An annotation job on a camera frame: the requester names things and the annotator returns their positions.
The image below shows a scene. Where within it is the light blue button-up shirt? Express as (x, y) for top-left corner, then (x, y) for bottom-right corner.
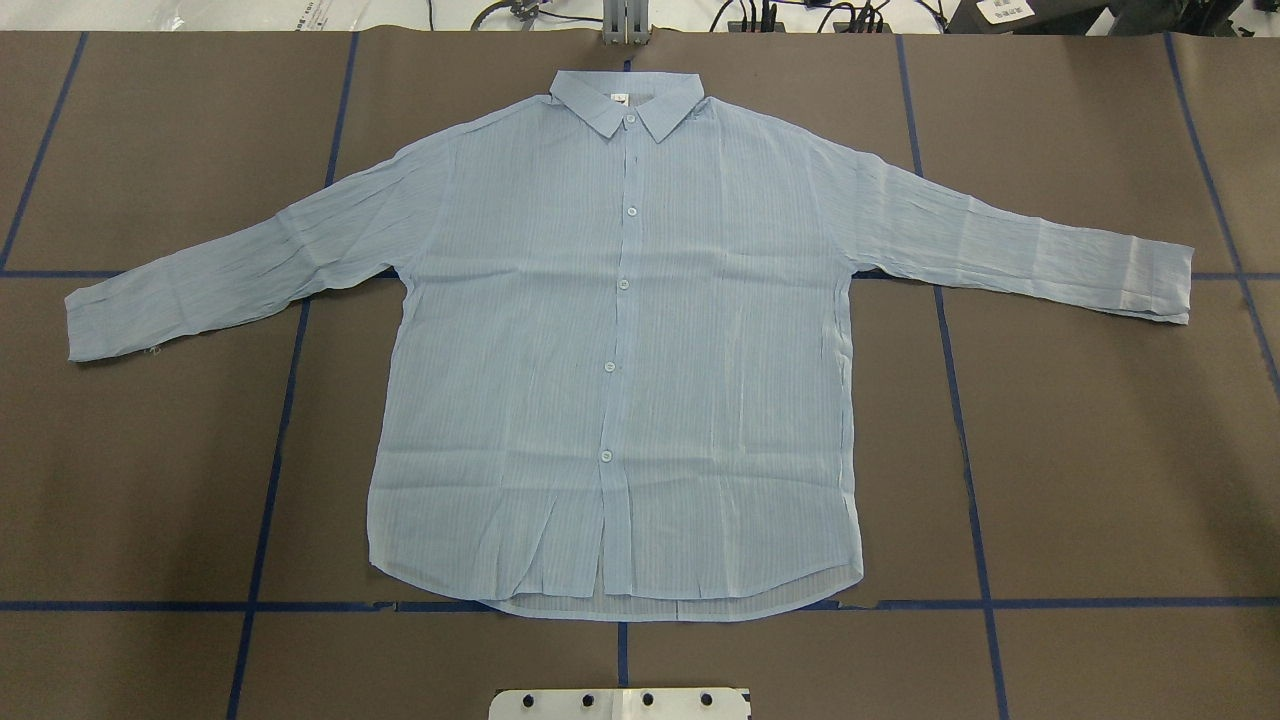
(65, 70), (1194, 623)

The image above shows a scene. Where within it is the grey aluminium frame post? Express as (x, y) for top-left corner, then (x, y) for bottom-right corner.
(602, 0), (652, 46)

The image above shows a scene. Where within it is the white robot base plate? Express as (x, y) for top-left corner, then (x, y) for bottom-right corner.
(488, 687), (753, 719)

